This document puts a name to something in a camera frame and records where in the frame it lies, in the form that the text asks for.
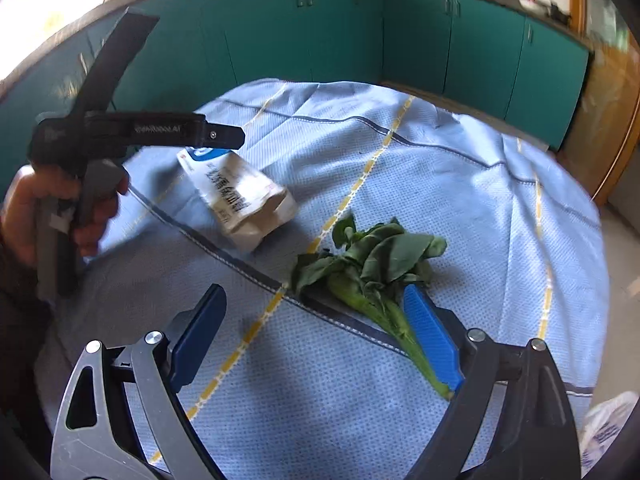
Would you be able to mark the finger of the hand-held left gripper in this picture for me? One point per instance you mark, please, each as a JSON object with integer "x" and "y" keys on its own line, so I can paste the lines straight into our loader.
{"x": 225, "y": 138}

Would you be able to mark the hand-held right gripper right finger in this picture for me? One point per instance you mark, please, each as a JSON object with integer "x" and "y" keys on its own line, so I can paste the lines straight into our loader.
{"x": 430, "y": 335}

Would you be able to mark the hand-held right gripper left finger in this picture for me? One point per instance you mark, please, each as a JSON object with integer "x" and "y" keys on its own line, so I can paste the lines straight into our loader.
{"x": 200, "y": 330}

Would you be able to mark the white paper carton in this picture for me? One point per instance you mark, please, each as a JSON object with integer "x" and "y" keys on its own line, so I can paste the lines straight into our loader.
{"x": 240, "y": 195}

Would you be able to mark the green leafy vegetable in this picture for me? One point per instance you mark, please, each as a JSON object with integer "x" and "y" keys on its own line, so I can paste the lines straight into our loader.
{"x": 370, "y": 265}

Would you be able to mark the white printed plastic bag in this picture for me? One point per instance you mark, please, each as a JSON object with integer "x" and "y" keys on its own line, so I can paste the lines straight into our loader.
{"x": 607, "y": 430}

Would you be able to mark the person's left hand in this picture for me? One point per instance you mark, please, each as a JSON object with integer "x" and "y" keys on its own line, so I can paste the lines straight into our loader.
{"x": 25, "y": 215}

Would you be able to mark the teal kitchen cabinet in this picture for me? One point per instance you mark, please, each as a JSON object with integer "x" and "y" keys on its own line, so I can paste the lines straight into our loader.
{"x": 300, "y": 35}

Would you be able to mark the light blue checked tablecloth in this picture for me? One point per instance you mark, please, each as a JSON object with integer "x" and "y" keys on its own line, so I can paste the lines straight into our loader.
{"x": 450, "y": 185}

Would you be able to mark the wooden framed glass door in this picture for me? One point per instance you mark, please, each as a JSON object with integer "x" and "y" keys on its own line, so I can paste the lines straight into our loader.
{"x": 615, "y": 85}

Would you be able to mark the white dish with red knob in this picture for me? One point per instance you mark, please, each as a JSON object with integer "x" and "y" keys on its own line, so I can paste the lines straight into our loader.
{"x": 531, "y": 5}

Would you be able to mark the black pot with lid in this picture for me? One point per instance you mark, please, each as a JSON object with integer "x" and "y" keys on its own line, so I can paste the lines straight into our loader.
{"x": 560, "y": 14}

